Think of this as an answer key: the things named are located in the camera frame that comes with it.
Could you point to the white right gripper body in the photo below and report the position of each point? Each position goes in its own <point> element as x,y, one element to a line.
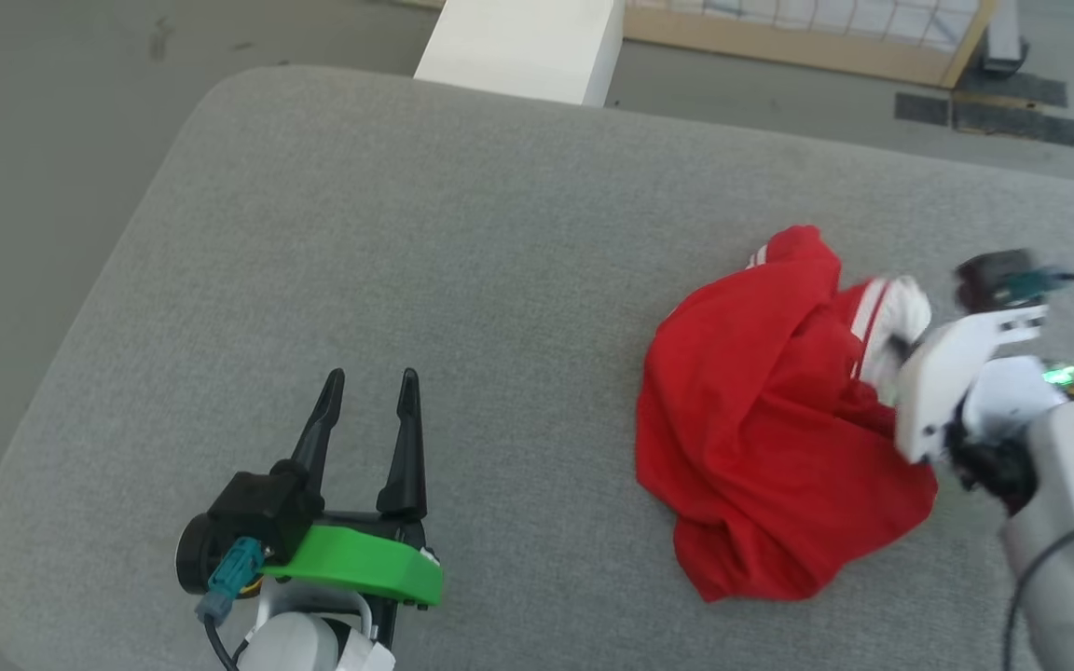
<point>952,373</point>

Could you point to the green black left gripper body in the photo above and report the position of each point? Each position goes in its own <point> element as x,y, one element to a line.
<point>360,562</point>

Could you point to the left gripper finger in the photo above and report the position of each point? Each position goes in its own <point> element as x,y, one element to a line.
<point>406,447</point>
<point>324,431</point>

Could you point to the red garment with white trim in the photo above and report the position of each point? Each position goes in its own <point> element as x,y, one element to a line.
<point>761,419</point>

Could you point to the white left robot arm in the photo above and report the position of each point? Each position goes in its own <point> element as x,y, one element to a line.
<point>299,643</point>

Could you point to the long black floor mat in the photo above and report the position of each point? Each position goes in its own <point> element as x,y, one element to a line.
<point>1022,123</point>

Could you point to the small black floor mat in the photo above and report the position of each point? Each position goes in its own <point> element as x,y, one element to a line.
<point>922,109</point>

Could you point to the black floor mat under screen foot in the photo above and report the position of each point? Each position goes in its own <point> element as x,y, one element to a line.
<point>1026,88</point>

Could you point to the grey caster leg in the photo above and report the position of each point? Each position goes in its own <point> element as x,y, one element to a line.
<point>1003,42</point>

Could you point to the wooden framed lemon print screen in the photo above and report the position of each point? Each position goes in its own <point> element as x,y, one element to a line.
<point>807,33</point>

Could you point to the white box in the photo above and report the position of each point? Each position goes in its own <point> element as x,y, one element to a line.
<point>523,47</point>

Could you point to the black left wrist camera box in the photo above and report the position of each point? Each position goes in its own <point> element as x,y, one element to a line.
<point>262,513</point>

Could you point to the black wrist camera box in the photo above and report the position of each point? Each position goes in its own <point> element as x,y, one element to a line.
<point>998,278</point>
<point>262,513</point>

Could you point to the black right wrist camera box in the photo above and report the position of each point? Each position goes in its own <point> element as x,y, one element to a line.
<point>998,278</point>

